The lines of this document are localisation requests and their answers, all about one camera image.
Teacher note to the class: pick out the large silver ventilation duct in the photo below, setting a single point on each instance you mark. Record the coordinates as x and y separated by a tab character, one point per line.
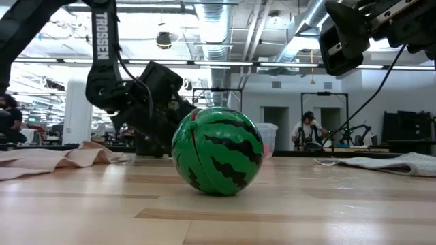
213	27

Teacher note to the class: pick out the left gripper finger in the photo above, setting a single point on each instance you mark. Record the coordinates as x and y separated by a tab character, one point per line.
161	144

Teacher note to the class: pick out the small pink toy fruit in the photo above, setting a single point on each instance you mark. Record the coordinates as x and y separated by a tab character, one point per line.
268	150

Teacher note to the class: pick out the black background robot arm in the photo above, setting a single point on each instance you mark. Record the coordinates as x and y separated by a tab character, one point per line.
361	127

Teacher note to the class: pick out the black ceiling device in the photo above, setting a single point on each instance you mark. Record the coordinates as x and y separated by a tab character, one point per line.
163	40

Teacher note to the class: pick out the long ceiling light strip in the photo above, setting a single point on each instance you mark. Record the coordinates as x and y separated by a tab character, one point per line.
221	63

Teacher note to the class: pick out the pink cloth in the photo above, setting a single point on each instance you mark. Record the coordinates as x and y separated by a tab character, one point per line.
51	160

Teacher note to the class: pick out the green toy watermelon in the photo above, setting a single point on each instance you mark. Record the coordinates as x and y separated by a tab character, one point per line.
218	153

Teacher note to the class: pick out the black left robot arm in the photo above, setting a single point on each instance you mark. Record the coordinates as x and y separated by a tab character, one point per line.
102	51

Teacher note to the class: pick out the slanted silver ventilation duct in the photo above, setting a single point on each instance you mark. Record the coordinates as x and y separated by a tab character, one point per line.
306	24

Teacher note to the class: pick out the black cabinet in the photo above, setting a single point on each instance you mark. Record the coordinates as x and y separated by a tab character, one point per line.
408	129

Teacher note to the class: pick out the clear plastic tupperware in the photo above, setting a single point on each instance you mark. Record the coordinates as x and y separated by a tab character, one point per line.
269	136

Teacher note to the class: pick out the black background rig frame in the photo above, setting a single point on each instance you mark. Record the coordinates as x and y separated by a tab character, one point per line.
323	93

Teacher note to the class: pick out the person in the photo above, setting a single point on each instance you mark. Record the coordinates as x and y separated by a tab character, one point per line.
308	127
12	115

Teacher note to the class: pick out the white pillar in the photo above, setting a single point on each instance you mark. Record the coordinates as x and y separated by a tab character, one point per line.
76	129

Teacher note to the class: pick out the black aluminium table frame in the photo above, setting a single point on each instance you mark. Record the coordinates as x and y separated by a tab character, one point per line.
293	154

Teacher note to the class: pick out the grey cloth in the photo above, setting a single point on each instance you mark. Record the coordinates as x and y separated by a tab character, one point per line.
408	163

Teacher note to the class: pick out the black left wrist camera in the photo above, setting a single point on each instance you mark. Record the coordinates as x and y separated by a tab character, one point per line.
161	80

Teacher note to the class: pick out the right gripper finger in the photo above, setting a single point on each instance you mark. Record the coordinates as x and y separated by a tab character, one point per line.
347	34

